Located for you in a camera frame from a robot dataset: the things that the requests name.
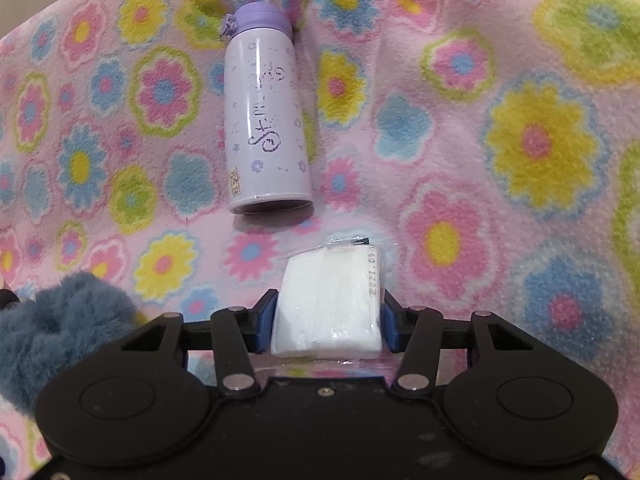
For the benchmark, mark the blue furry scrunchie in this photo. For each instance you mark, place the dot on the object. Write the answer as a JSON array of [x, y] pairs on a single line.
[[60, 330]]

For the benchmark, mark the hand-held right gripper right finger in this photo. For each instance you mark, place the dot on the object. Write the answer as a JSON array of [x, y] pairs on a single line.
[[390, 325]]

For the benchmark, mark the white tissue pack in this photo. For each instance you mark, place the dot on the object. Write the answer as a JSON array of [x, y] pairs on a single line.
[[325, 300]]

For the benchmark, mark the purple insulated bottle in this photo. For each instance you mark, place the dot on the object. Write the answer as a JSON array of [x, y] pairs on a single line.
[[265, 110]]

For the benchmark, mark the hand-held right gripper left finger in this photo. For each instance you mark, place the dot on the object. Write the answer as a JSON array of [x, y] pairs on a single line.
[[265, 322]]

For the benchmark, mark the pink floral fleece blanket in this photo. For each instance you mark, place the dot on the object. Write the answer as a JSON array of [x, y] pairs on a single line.
[[450, 110]]

